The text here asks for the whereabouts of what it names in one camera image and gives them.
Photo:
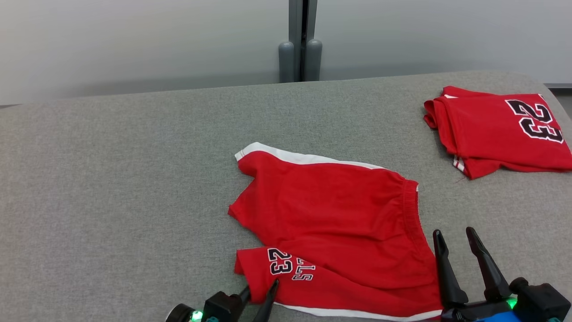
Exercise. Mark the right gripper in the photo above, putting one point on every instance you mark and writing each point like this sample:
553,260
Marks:
469,313

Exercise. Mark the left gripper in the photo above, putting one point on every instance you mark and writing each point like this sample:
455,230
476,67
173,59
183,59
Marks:
183,315

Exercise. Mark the red basketball shorts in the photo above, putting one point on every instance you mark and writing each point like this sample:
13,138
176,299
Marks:
339,214

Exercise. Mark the red white basketball jersey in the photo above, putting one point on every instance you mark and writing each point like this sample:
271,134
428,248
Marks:
491,134

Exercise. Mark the left wrist camera blue mount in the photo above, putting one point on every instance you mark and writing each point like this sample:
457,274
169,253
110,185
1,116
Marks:
221,306

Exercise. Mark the wrist camera blue mount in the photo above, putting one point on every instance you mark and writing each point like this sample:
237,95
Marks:
221,306
543,302

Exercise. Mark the right wrist camera blue mount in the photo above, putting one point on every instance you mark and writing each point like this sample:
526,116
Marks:
543,302

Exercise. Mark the grey partition post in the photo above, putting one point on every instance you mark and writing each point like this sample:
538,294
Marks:
300,40

